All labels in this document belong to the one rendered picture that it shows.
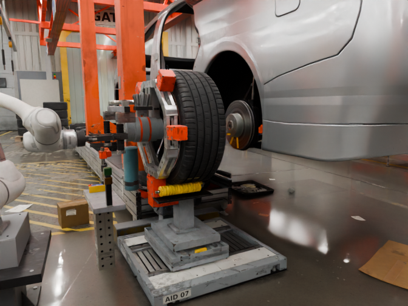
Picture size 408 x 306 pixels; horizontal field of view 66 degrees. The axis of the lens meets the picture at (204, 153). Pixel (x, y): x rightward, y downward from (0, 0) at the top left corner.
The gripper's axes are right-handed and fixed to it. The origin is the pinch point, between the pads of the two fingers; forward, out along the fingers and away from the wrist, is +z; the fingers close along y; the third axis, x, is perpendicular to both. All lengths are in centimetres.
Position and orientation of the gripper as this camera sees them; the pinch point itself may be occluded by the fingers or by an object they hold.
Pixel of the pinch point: (119, 136)
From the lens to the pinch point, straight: 161.5
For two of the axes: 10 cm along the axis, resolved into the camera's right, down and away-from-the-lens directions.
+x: -0.1, -9.9, -1.5
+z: 8.9, -0.8, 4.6
